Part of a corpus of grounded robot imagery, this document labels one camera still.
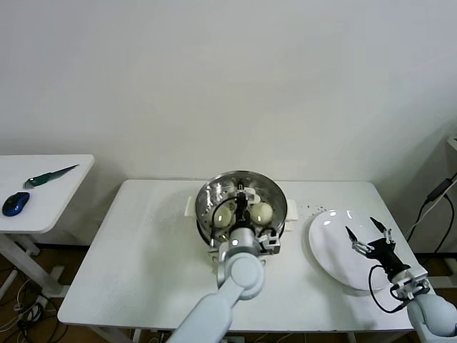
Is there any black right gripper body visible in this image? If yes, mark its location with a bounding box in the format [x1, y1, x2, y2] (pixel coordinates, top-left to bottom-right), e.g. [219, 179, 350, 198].
[367, 238, 411, 282]

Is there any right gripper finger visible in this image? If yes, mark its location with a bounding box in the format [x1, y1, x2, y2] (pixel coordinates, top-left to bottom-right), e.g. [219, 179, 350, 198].
[344, 225, 373, 254]
[369, 217, 396, 247]

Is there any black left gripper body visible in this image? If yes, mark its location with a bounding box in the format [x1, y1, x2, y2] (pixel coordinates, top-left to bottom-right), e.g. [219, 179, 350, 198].
[231, 199, 253, 230]

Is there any perforated steel steamer basket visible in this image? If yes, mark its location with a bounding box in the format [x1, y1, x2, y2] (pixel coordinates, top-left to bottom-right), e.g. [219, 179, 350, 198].
[195, 170, 288, 251]

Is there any white oval plate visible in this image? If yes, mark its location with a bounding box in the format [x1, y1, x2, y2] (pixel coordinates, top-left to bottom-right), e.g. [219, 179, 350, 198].
[308, 209, 400, 291]

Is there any white electric cooker pot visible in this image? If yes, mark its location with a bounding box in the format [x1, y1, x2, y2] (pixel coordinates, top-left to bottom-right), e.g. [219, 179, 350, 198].
[184, 195, 299, 267]

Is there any white stand foot bar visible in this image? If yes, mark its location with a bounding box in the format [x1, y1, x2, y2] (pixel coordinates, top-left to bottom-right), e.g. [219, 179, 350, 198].
[428, 276, 457, 289]

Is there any white side table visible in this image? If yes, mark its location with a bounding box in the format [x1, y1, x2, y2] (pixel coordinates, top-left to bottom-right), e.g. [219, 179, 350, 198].
[0, 154, 96, 297]

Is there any blue computer mouse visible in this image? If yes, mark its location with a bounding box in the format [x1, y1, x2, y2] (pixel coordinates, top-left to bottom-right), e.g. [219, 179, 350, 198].
[1, 192, 31, 217]

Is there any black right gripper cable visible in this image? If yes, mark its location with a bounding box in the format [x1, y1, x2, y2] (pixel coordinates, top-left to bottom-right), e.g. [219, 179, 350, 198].
[368, 264, 408, 314]

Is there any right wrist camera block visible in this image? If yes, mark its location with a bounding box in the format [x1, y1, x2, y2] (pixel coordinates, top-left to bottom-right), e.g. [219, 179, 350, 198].
[391, 269, 431, 302]

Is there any black cable with adapter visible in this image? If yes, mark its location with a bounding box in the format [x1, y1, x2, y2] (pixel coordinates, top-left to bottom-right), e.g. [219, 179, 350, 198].
[405, 178, 457, 254]

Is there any green handled knife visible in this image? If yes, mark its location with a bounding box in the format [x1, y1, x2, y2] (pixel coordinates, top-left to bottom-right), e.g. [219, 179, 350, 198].
[23, 164, 80, 189]

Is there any black floor cable bundle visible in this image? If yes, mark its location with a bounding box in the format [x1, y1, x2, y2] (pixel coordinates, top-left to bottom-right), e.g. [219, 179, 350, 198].
[16, 303, 78, 343]

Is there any white floor cable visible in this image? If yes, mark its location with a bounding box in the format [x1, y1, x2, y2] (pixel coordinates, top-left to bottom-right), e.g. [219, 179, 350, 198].
[0, 277, 44, 332]

